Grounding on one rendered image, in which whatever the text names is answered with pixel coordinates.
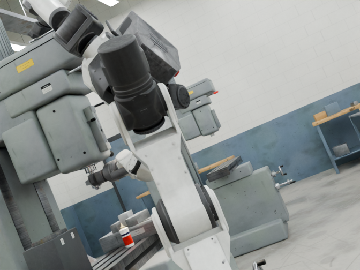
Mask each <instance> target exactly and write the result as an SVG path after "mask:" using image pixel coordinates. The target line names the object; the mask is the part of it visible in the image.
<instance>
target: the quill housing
mask: <svg viewBox="0 0 360 270"><path fill-rule="evenodd" d="M89 106H91V103H90V101H89V99H88V97H86V96H84V95H64V96H62V97H60V98H58V99H56V100H54V101H52V102H50V103H48V104H47V105H45V106H43V107H41V108H39V109H38V110H37V112H36V114H37V117H38V119H39V122H40V124H41V127H42V129H43V132H44V135H45V137H46V139H47V142H48V144H49V147H50V149H51V151H52V154H53V156H54V159H55V161H56V163H57V166H58V168H59V171H60V172H61V173H63V174H69V173H72V172H75V171H79V170H80V169H81V168H83V167H85V166H87V165H89V164H92V163H95V162H101V161H103V160H105V159H107V158H108V157H110V150H107V151H104V152H101V151H100V149H99V147H98V144H97V142H96V140H95V137H94V134H93V132H92V129H91V127H90V125H89V123H88V124H87V121H88V120H87V118H86V115H85V113H84V110H83V109H85V108H87V107H89Z"/></svg>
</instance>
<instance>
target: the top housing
mask: <svg viewBox="0 0 360 270"><path fill-rule="evenodd" d="M54 32H55V31H53V32H51V33H49V34H47V35H46V36H44V37H42V38H40V39H38V40H37V41H35V42H33V43H31V44H30V45H28V46H26V47H24V48H22V49H21V50H19V51H18V52H15V53H14V54H12V55H11V56H9V57H7V58H5V59H3V60H2V61H0V101H2V100H4V99H6V98H7V97H9V96H11V95H13V94H14V93H16V92H18V91H21V90H23V89H25V88H26V87H28V86H30V85H32V84H34V83H36V82H38V81H40V80H41V79H43V78H45V77H47V76H49V75H51V74H53V73H55V72H56V71H58V70H60V69H66V70H73V69H75V68H77V67H78V66H80V65H82V62H83V60H84V58H85V57H84V56H83V57H82V58H79V57H77V56H75V55H73V54H71V53H69V52H68V51H66V50H65V49H64V48H63V47H62V46H61V45H60V44H59V43H58V42H57V41H56V40H55V39H54V38H53V34H54Z"/></svg>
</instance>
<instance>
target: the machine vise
mask: <svg viewBox="0 0 360 270"><path fill-rule="evenodd" d="M126 227H127V226H126ZM110 229H111V232H110V233H108V234H107V235H105V236H103V237H102V238H100V239H99V242H100V244H101V247H102V249H103V252H104V253H106V252H108V251H111V250H114V249H116V248H120V247H121V246H124V245H125V244H124V242H123V239H122V237H121V234H120V232H119V231H120V229H121V223H120V221H117V222H116V223H114V224H112V225H111V226H110ZM128 230H129V232H130V234H131V237H132V239H133V242H135V241H138V240H140V239H143V238H146V237H148V236H151V235H154V234H157V231H156V229H155V226H154V223H153V221H152V218H151V216H150V217H148V218H147V219H145V220H143V221H142V222H141V223H139V224H137V225H135V226H132V227H129V228H128Z"/></svg>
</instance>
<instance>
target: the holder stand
mask: <svg viewBox="0 0 360 270"><path fill-rule="evenodd" d="M31 246H32V248H30V249H28V250H26V251H24V252H23V256H24V258H25V261H26V264H27V266H28V269H29V270H93V268H92V265H91V263H90V261H89V258H88V256H87V253H86V251H85V249H84V246H83V244H82V241H81V239H80V236H79V234H78V232H77V229H76V227H74V228H72V229H69V230H67V228H63V229H61V230H59V231H56V232H54V233H52V234H50V235H47V236H45V237H44V238H42V239H40V240H38V241H36V242H34V243H32V244H31Z"/></svg>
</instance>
